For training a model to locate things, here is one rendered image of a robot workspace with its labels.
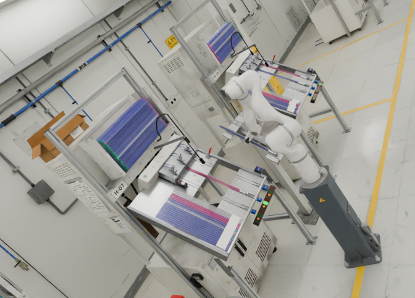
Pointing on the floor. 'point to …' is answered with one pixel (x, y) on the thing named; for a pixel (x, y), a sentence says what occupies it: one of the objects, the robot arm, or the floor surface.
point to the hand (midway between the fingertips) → (247, 140)
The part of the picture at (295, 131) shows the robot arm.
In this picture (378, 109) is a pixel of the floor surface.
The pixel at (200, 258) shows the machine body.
